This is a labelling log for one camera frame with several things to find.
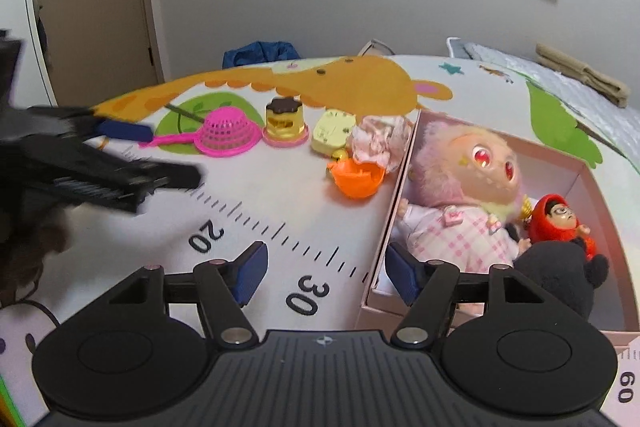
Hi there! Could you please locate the pink toy strainer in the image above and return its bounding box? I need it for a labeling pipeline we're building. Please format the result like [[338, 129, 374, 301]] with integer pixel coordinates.
[[141, 106, 262, 157]]

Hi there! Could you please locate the orange plastic toy cup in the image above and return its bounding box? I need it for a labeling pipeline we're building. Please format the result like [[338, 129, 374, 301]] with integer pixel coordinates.
[[326, 158, 385, 199]]

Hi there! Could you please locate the yellow pudding toy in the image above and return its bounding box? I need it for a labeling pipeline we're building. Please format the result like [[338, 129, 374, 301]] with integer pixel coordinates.
[[262, 96, 309, 147]]

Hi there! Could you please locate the pink cloth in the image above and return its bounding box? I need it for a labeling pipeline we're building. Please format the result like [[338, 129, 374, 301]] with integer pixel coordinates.
[[347, 115, 412, 173]]

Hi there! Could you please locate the yellow toy camera keychain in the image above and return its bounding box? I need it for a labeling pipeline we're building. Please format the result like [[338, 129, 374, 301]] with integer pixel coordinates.
[[311, 108, 356, 160]]

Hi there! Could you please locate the pink plush doll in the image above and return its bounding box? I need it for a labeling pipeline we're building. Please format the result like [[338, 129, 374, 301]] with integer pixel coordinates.
[[396, 121, 530, 274]]

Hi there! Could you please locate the pink cardboard box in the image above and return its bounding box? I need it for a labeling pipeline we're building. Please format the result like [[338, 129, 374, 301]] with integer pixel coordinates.
[[356, 110, 639, 351]]

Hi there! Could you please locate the black plush toy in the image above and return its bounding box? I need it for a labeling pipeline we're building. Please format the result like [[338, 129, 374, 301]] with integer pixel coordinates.
[[513, 239, 610, 319]]

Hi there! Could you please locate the red hooded figurine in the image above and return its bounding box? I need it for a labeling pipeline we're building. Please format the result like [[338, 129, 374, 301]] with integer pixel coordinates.
[[527, 194, 598, 260]]

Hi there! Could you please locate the brown wooden door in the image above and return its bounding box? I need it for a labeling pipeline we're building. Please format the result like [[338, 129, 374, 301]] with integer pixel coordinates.
[[36, 0, 160, 106]]

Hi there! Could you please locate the blue cloth bundle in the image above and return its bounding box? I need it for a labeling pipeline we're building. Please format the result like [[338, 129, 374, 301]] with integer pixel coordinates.
[[221, 41, 300, 69]]

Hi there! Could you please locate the grey quilted mat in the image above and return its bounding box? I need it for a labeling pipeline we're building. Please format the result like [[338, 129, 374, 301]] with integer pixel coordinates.
[[446, 37, 639, 170]]

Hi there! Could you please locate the folded tan towel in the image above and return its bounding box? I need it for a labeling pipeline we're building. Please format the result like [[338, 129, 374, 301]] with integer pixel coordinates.
[[536, 43, 630, 108]]

